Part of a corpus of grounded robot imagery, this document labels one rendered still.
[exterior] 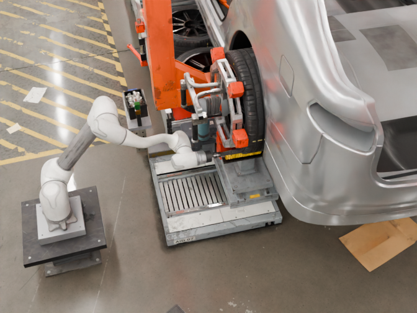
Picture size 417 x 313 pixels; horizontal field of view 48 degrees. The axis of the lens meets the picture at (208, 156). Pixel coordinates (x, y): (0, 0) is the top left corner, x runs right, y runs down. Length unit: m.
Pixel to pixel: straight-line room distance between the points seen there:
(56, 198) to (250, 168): 1.37
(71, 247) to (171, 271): 0.67
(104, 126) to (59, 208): 0.64
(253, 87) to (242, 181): 0.89
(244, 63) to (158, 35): 0.64
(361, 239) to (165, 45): 1.89
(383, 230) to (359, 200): 1.34
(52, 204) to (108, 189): 0.84
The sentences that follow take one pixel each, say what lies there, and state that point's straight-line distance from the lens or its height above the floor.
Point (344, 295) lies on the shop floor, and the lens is 3.27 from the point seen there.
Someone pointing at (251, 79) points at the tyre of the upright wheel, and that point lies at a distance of 2.76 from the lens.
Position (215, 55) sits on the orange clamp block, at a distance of 3.02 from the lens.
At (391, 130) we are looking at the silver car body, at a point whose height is 0.88.
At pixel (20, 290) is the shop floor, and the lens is 3.39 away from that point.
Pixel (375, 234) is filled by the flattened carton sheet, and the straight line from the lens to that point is 3.58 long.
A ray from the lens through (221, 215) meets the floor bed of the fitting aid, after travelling 3.39.
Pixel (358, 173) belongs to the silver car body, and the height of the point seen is 1.27.
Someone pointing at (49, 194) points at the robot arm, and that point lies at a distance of 2.94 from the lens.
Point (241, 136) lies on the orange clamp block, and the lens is 2.76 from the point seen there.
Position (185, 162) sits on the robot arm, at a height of 0.67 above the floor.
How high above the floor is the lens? 2.80
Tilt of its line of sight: 46 degrees down
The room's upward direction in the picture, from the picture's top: straight up
